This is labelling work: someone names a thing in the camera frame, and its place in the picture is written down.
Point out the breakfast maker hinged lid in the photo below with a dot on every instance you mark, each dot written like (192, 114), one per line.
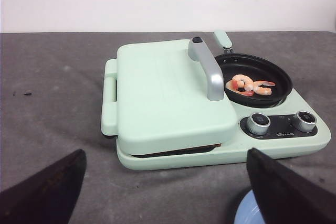
(162, 101)

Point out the silver control knob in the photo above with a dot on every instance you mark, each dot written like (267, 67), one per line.
(304, 121)
(258, 124)

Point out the left silver control knob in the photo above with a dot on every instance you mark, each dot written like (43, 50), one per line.
(258, 124)

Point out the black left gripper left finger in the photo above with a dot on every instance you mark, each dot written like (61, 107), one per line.
(49, 196)

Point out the black round frying pan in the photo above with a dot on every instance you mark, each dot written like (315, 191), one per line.
(232, 63)

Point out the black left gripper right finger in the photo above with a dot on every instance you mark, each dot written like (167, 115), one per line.
(284, 196)

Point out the mint green breakfast maker base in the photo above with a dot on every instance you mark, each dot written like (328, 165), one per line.
(281, 140)

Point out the pink shrimp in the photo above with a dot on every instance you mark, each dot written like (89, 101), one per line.
(246, 93)
(262, 87)
(240, 82)

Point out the blue round plate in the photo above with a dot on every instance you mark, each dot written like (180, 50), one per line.
(248, 211)

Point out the right silver control knob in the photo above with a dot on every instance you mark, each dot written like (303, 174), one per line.
(304, 121)

